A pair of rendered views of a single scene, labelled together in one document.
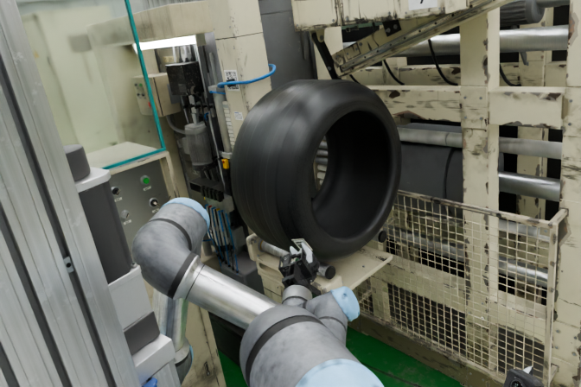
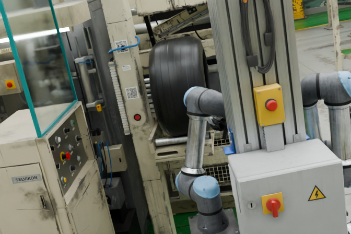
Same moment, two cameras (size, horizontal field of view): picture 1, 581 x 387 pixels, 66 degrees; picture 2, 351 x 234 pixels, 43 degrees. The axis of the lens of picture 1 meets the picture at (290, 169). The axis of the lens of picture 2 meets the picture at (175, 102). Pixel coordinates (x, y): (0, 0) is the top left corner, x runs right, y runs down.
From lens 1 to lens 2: 180 cm
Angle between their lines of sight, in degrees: 39
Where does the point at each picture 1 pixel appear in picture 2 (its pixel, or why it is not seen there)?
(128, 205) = (70, 140)
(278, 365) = (329, 77)
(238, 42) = (128, 23)
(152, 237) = (216, 93)
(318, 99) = (194, 44)
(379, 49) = (185, 22)
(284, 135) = (190, 61)
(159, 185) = (76, 126)
